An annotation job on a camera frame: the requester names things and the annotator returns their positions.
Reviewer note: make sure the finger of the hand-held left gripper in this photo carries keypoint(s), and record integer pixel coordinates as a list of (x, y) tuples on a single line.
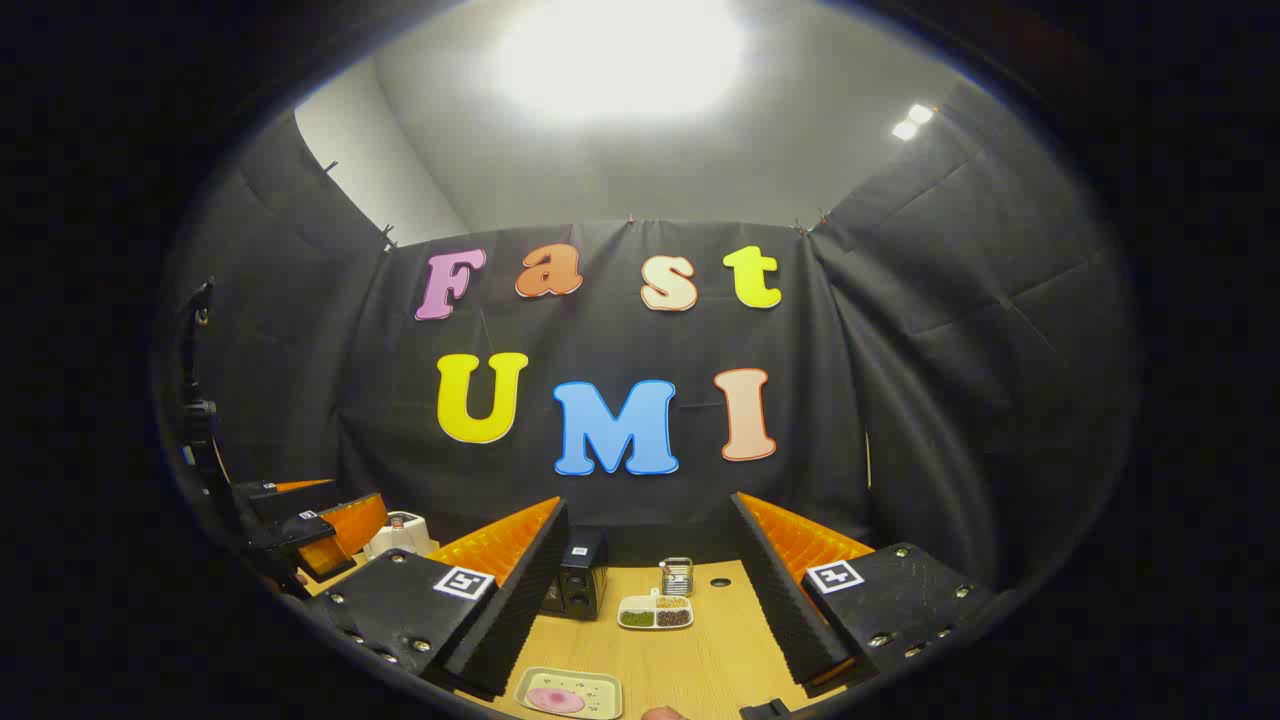
[(280, 498), (340, 530)]

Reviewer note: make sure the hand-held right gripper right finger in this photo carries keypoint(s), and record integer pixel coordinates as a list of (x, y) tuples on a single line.
[(790, 600)]

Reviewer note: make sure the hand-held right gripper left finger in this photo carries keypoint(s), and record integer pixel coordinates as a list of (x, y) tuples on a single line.
[(520, 610)]

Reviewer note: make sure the black electric oven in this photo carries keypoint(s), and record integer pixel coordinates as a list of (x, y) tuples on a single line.
[(585, 590)]

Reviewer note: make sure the pink ham slice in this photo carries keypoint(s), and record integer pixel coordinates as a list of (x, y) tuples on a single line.
[(555, 700)]

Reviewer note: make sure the clear plastic bottle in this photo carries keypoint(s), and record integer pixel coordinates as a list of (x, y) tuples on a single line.
[(398, 522)]

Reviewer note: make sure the white toaster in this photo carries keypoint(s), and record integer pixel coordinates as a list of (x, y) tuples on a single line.
[(420, 540)]

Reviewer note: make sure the white divided bean plate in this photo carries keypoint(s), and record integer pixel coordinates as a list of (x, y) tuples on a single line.
[(655, 612)]

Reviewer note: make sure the black backdrop cloth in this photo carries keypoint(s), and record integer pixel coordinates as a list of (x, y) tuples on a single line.
[(600, 340)]

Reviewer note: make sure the small ceiling light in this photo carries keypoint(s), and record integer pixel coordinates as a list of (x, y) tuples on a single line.
[(912, 122)]

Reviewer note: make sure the large ceiling light panel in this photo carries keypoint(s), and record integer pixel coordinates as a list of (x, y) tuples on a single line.
[(620, 55)]

